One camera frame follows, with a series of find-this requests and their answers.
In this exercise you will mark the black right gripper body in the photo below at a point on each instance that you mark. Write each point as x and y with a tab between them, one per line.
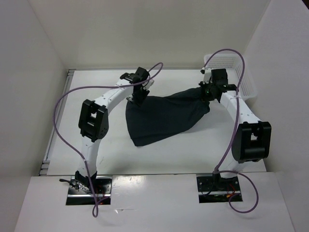
206	91

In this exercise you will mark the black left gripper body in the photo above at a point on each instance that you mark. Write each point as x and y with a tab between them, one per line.
139	97

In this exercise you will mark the dark navy shorts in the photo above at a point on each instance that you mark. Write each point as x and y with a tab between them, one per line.
159	118

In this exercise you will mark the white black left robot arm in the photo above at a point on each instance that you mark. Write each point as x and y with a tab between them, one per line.
94	120

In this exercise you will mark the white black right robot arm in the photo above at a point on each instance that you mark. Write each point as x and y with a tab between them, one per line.
251	136

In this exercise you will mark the white plastic mesh basket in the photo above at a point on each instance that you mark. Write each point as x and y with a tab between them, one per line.
234	67

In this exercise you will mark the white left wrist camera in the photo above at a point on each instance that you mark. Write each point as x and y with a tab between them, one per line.
148	84

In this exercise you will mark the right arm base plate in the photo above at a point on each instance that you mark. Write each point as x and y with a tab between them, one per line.
214	189

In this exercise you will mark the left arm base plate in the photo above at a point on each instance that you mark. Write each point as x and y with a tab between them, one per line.
80	195

